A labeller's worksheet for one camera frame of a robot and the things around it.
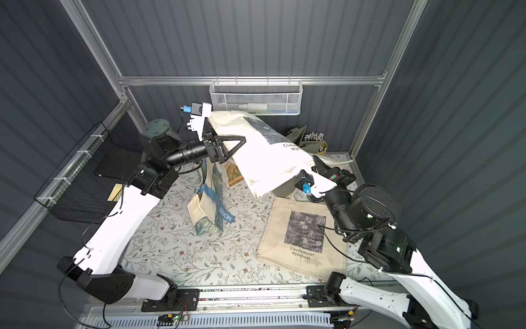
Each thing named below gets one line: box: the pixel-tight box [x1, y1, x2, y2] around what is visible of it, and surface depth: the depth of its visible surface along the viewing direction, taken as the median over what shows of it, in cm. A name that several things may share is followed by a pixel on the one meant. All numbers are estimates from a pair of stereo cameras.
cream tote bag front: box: [206, 109, 337, 197], surface depth 51 cm
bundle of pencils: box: [304, 131, 324, 142], surface depth 107 cm
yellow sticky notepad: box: [106, 183, 124, 203], surface depth 74 cm
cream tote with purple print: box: [256, 196, 347, 280], surface depth 88 cm
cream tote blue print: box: [194, 165, 224, 236], surface depth 91 cm
